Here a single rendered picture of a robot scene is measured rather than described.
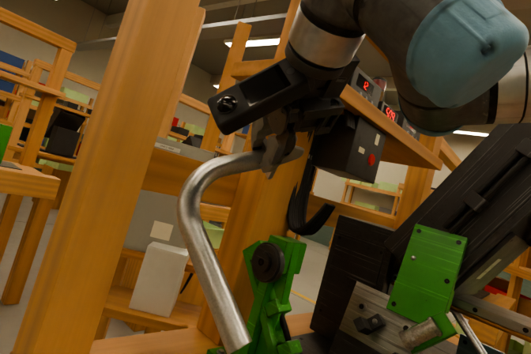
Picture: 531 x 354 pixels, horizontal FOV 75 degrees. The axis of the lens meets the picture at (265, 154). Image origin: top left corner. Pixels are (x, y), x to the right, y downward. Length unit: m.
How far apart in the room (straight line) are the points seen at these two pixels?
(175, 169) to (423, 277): 0.60
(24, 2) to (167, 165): 9.96
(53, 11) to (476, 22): 10.64
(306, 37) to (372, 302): 0.70
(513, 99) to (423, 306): 0.57
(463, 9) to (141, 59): 0.49
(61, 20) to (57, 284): 10.28
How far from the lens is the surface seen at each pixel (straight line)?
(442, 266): 0.89
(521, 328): 0.97
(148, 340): 0.87
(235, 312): 0.42
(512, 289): 4.16
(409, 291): 0.89
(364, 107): 0.91
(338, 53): 0.37
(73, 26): 10.88
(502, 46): 0.27
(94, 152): 0.62
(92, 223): 0.63
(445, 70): 0.27
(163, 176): 0.77
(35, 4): 10.69
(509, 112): 0.41
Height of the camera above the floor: 1.26
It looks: 5 degrees up
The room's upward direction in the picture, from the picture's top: 16 degrees clockwise
